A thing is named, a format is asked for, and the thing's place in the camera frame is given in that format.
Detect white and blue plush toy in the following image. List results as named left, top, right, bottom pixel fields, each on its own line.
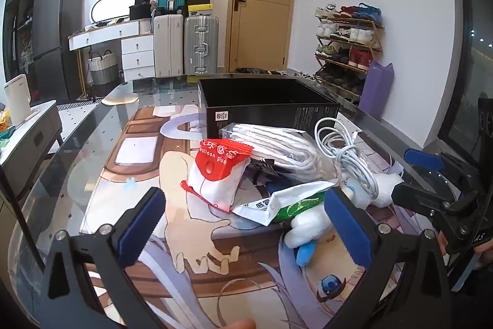
left=283, top=171, right=405, bottom=266

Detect tall black cabinet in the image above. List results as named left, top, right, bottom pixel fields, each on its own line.
left=2, top=0, right=66, bottom=83

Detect white and green medicine packet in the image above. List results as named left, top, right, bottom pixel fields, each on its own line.
left=231, top=180, right=337, bottom=225

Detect white charging cable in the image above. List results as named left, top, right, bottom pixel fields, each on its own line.
left=314, top=117, right=386, bottom=199

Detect scattered pairs of shoes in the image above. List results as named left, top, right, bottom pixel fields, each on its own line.
left=270, top=69, right=312, bottom=78

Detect woven laundry basket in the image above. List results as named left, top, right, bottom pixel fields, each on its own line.
left=87, top=49, right=118, bottom=86

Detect person's left hand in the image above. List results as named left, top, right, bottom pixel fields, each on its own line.
left=216, top=318, right=257, bottom=329

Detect white kettle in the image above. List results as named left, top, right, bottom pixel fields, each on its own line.
left=4, top=74, right=31, bottom=125

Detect tan wooden door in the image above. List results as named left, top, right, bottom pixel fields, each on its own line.
left=227, top=0, right=299, bottom=73

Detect pile of snack packets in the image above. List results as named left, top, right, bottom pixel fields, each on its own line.
left=0, top=107, right=12, bottom=148

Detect white vanity desk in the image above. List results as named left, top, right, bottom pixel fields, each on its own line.
left=68, top=21, right=155, bottom=81

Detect black bag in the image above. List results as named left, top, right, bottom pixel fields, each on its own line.
left=129, top=0, right=154, bottom=20

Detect red and white glue packet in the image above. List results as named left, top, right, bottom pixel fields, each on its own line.
left=181, top=138, right=253, bottom=214

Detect white suitcase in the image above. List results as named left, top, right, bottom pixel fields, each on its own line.
left=153, top=14, right=184, bottom=77

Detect shoe rack with shoes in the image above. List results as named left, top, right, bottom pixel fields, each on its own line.
left=314, top=2, right=384, bottom=102

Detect grey side cabinet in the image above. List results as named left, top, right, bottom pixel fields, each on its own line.
left=0, top=100, right=63, bottom=199

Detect black framed window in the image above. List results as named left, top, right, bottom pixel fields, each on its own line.
left=437, top=0, right=493, bottom=160

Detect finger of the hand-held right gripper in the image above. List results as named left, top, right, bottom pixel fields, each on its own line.
left=391, top=180, right=480, bottom=225
left=404, top=148, right=482, bottom=195

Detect oval mirror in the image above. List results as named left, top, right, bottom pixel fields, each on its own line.
left=90, top=0, right=135, bottom=23

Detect black refrigerator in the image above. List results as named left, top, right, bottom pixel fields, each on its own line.
left=31, top=0, right=85, bottom=102

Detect black cardboard box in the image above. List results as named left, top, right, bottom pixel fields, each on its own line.
left=197, top=78, right=341, bottom=139

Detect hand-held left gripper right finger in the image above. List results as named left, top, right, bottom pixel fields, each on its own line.
left=324, top=187, right=453, bottom=329

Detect silver suitcase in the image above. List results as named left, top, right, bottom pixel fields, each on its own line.
left=183, top=16, right=219, bottom=75

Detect purple bag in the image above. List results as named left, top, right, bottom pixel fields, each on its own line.
left=358, top=61, right=394, bottom=121

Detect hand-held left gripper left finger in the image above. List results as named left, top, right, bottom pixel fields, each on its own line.
left=39, top=186, right=168, bottom=329

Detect wooden shoe rack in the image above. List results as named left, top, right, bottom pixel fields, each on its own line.
left=314, top=15, right=386, bottom=102

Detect clear bag of white rope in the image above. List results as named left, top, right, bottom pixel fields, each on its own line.
left=219, top=123, right=341, bottom=185

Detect person's right hand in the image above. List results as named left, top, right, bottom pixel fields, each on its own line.
left=437, top=231, right=451, bottom=266

